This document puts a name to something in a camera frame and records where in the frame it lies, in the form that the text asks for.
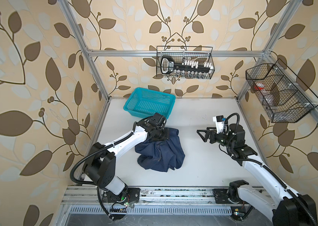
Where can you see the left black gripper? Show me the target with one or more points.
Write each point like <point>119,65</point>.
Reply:
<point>166,135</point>

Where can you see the dark blue denim trousers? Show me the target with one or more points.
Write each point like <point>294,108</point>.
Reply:
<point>161,155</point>

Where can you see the black socket tool set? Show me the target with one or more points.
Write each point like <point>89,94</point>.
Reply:
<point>188,69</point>

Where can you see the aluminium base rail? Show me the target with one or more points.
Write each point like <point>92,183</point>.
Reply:
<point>166,200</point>

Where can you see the back black wire basket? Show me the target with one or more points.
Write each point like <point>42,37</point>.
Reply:
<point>199,53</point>

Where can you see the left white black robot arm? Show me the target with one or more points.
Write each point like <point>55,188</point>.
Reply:
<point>99,166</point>

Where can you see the red capped clear container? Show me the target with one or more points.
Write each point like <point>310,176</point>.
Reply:
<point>259,86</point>

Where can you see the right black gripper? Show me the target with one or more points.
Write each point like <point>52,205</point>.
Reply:
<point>213,133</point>

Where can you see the right black wire basket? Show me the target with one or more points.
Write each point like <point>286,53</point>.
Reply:
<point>287,98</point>

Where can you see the black wire basket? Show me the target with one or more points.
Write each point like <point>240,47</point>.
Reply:
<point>199,53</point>
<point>287,98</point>

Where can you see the teal plastic basket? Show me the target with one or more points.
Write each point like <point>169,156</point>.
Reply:
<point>143,103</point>

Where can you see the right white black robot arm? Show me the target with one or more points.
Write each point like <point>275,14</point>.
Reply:
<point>284,206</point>

